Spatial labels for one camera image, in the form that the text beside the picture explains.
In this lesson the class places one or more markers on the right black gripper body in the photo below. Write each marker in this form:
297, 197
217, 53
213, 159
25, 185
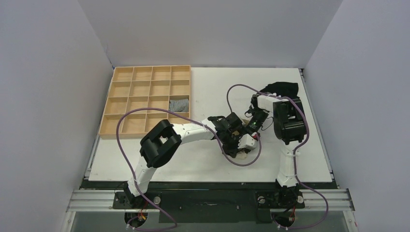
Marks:
250, 128

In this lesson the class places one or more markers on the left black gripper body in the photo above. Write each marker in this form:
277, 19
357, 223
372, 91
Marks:
230, 141

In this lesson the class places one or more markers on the olive and cream underwear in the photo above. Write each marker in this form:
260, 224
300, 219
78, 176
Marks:
242, 155

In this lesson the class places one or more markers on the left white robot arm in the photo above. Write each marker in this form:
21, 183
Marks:
160, 144

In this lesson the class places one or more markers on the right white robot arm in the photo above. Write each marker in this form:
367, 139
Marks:
289, 127

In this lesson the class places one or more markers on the black underwear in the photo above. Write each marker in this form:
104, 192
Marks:
286, 89

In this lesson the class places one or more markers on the rolled striped grey underwear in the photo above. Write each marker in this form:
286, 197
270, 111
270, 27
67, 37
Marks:
179, 106

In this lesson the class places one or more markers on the wooden compartment tray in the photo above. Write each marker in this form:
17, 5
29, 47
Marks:
138, 98

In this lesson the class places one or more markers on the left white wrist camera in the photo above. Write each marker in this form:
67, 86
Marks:
247, 143

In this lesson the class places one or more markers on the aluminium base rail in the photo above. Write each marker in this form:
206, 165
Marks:
208, 208

